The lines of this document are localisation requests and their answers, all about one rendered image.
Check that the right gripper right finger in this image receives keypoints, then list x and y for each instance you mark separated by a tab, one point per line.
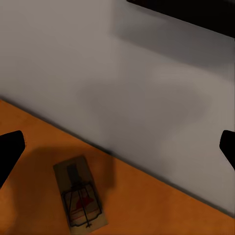
227	146

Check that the picture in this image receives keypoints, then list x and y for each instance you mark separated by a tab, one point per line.
216	15

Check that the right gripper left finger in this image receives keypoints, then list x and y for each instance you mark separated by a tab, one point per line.
12	146

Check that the mousetrap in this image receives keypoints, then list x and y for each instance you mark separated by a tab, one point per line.
83	209

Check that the cabinet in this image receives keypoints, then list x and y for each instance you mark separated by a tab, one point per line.
134	202

